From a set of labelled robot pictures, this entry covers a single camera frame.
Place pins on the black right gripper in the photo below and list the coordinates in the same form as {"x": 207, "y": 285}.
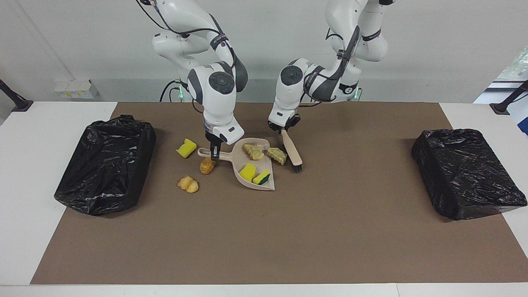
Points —
{"x": 213, "y": 140}

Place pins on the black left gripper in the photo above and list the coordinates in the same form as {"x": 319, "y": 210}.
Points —
{"x": 288, "y": 125}

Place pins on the beige hand brush black bristles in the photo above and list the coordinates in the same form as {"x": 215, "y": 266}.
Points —
{"x": 292, "y": 150}

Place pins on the beige bread chunk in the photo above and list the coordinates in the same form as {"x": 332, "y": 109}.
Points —
{"x": 253, "y": 152}
{"x": 277, "y": 156}

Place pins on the yellow sponge piece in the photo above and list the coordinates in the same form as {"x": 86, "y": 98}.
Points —
{"x": 186, "y": 148}
{"x": 247, "y": 172}

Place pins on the beige plastic dustpan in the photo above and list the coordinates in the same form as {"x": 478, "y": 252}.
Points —
{"x": 258, "y": 181}

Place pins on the green and yellow sponge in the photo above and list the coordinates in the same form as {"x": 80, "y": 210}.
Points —
{"x": 262, "y": 177}

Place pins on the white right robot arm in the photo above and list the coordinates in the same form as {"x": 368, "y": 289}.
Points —
{"x": 216, "y": 99}

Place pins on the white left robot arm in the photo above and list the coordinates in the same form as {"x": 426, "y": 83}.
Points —
{"x": 288, "y": 90}

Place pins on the open black bag-lined trash bin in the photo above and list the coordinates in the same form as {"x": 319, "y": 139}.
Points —
{"x": 103, "y": 165}

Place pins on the black bag-covered trash bin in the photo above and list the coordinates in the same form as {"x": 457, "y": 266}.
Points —
{"x": 466, "y": 173}

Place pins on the brown bread roll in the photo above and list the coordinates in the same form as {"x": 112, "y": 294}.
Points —
{"x": 206, "y": 167}

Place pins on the small golden croissant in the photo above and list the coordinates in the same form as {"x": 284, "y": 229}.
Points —
{"x": 188, "y": 184}

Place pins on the brown table mat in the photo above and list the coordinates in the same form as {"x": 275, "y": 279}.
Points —
{"x": 264, "y": 255}

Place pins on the white box yellow labels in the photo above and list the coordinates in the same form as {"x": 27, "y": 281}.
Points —
{"x": 76, "y": 88}

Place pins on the black stand foot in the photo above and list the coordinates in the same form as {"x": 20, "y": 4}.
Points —
{"x": 20, "y": 105}
{"x": 501, "y": 108}

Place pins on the blue board edge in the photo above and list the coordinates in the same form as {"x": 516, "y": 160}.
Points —
{"x": 522, "y": 117}

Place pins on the window with dark frame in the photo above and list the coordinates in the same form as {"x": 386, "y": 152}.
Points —
{"x": 517, "y": 68}

